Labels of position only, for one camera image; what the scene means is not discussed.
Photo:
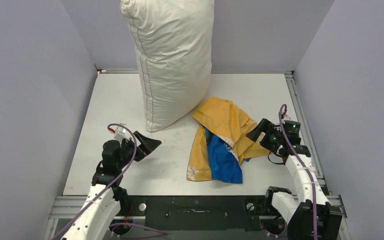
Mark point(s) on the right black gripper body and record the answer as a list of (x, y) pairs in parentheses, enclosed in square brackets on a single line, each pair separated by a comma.
[(272, 139)]

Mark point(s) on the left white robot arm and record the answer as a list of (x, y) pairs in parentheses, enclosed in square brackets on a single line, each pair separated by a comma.
[(106, 198)]

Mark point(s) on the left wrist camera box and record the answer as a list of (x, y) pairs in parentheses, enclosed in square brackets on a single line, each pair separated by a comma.
[(119, 133)]

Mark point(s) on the yellow and blue pillowcase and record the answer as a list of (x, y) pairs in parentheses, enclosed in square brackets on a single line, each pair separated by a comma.
[(220, 145)]

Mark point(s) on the white pillow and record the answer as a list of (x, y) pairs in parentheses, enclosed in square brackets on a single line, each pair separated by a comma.
[(173, 46)]

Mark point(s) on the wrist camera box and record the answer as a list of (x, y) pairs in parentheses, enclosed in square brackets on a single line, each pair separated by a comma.
[(119, 133), (285, 117)]

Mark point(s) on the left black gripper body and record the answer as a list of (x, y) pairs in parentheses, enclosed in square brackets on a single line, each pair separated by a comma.
[(129, 149)]

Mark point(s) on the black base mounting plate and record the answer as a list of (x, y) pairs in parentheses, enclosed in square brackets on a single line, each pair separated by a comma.
[(197, 212)]

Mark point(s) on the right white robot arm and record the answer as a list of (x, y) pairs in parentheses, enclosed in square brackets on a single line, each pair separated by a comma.
[(309, 215)]

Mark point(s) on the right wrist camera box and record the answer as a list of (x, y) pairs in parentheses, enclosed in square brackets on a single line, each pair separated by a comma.
[(285, 117)]

